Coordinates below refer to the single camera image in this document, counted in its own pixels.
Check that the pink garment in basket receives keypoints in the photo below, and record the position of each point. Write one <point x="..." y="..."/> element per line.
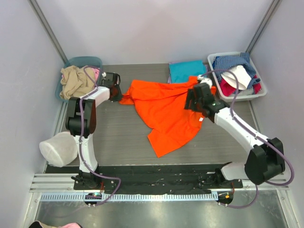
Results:
<point x="96" y="71"/>

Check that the red garment in basket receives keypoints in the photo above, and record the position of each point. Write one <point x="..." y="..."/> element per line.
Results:
<point x="253" y="88"/>

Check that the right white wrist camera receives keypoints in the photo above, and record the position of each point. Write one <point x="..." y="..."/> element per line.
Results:
<point x="204" y="79"/>

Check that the teal plastic basket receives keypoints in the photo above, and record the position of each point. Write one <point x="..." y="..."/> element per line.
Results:
<point x="93" y="62"/>

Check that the white mesh bag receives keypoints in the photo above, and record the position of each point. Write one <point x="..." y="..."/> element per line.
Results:
<point x="60" y="150"/>

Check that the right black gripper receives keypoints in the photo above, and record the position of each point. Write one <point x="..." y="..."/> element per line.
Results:
<point x="193" y="100"/>

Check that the white plastic basket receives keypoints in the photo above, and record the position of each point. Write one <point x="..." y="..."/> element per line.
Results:
<point x="261" y="93"/>

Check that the orange t shirt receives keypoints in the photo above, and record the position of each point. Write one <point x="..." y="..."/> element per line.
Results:
<point x="161" y="107"/>

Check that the beige crumpled shirt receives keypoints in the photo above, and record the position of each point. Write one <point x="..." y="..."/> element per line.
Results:
<point x="76" y="82"/>

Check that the blue checkered garment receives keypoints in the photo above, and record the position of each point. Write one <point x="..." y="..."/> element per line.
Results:
<point x="226" y="62"/>

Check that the white slotted cable duct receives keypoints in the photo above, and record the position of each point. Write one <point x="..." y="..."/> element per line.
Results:
<point x="92" y="197"/>

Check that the folded teal t shirt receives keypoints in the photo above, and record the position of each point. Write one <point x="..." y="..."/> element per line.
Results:
<point x="187" y="71"/>

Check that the pink cloth at bottom edge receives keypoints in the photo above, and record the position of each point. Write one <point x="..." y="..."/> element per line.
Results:
<point x="38" y="224"/>

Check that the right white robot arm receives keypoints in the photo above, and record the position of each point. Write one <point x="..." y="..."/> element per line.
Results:
<point x="264" y="159"/>

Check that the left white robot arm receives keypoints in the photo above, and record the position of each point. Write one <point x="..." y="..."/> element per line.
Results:
<point x="81" y="119"/>

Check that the white garment in basket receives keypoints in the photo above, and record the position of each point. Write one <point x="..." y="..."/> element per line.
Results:
<point x="237" y="73"/>

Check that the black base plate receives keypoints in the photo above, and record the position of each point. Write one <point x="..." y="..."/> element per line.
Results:
<point x="151" y="179"/>

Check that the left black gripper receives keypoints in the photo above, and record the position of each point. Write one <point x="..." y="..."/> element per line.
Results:
<point x="116" y="93"/>

